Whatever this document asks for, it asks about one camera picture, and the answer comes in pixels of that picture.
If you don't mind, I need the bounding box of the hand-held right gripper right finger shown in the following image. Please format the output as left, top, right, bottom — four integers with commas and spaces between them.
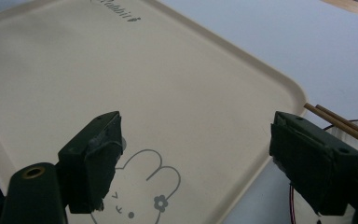
268, 110, 358, 217

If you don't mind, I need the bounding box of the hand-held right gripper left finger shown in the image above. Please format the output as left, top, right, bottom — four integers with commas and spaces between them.
57, 110, 125, 215

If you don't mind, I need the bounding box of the brown wooden chopstick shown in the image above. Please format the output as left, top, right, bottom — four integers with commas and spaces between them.
303, 103, 358, 151
315, 104, 358, 143

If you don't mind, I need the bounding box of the beige tray with rabbit print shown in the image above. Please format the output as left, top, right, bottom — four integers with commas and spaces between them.
0, 0, 308, 224

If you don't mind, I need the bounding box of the red and black cable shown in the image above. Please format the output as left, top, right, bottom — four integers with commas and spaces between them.
288, 184, 296, 224

